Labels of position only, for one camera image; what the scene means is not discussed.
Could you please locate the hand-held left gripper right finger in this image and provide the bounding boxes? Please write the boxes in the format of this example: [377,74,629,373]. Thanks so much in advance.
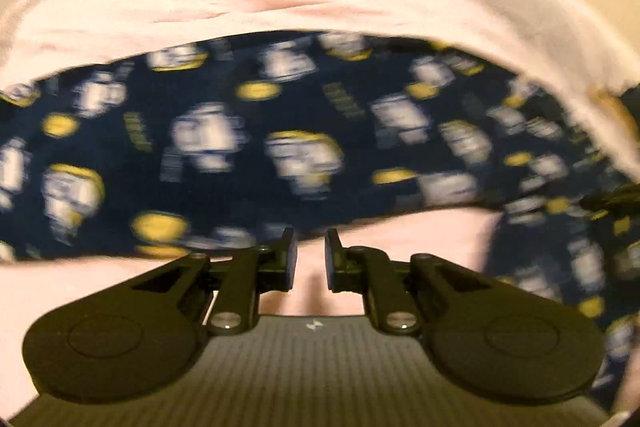
[324,228,497,334]

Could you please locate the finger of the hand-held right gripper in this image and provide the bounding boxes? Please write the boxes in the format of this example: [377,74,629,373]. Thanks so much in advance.
[582,184,640,218]

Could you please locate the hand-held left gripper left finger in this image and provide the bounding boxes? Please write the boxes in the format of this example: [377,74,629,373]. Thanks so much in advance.
[130,227,299,336]

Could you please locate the navy printed pajama pants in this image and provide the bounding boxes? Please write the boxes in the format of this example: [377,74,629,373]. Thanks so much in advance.
[0,29,640,413]

